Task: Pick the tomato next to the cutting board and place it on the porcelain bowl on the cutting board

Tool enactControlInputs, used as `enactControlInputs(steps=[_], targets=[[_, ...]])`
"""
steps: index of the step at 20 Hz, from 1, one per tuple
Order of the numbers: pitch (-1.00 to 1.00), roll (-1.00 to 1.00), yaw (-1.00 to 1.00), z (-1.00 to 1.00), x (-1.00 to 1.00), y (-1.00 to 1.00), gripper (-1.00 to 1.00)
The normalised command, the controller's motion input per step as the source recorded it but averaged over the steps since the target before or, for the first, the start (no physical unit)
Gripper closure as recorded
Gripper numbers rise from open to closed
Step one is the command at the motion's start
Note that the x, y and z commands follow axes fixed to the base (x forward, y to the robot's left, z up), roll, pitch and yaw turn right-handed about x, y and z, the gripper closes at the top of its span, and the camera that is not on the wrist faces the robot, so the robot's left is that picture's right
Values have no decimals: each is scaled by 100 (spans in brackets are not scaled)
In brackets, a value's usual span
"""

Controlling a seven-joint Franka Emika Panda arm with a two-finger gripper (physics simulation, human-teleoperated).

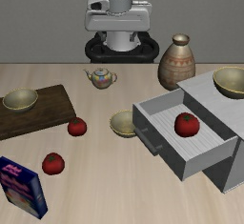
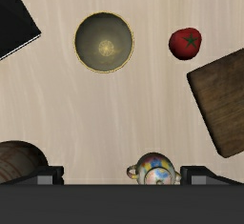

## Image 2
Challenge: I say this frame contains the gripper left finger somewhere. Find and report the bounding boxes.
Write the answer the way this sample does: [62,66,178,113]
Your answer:
[3,166,65,186]

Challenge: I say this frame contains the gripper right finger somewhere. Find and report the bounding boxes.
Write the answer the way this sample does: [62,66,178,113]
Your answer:
[179,165,243,186]

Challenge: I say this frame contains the brown wooden bowl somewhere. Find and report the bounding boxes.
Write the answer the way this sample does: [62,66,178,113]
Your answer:
[0,140,50,185]

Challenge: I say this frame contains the brown cutting board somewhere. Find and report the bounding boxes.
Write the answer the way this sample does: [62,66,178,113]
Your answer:
[186,48,244,159]

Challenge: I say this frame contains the red tomato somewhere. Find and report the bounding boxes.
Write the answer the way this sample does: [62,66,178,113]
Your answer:
[168,27,203,61]

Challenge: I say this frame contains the grey gold-rimmed bowl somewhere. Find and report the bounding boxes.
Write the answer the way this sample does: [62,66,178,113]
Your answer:
[73,10,135,74]

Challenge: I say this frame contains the colourful patterned teapot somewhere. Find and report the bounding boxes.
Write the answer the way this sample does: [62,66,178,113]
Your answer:
[126,152,183,186]

